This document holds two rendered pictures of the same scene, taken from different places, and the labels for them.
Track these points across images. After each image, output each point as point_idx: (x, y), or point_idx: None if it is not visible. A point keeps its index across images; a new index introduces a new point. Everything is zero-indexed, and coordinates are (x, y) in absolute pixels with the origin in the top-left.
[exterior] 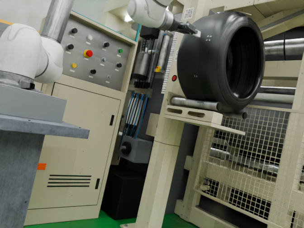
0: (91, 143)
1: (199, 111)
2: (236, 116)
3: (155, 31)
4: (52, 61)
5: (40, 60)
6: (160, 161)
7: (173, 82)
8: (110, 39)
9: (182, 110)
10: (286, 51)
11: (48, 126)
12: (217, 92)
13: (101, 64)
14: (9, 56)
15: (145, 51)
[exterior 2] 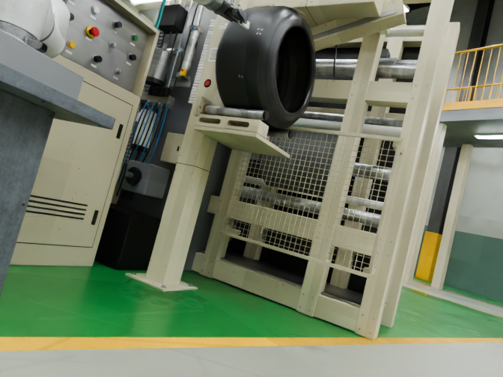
0: (90, 159)
1: (242, 120)
2: (281, 135)
3: (180, 23)
4: (58, 25)
5: (49, 19)
6: (185, 188)
7: (206, 87)
8: (122, 19)
9: (220, 119)
10: (336, 71)
11: (70, 100)
12: (265, 99)
13: (108, 50)
14: (12, 1)
15: (164, 48)
